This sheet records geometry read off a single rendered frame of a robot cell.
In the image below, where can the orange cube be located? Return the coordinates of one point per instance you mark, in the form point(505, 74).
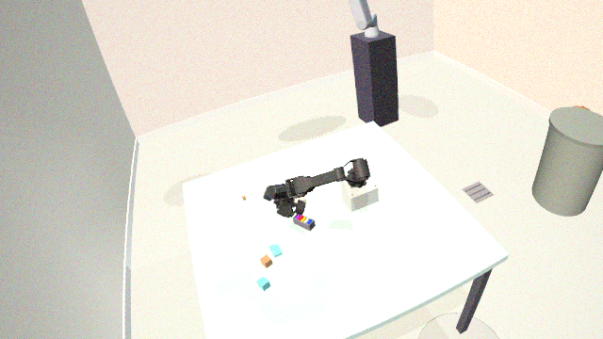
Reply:
point(266, 261)

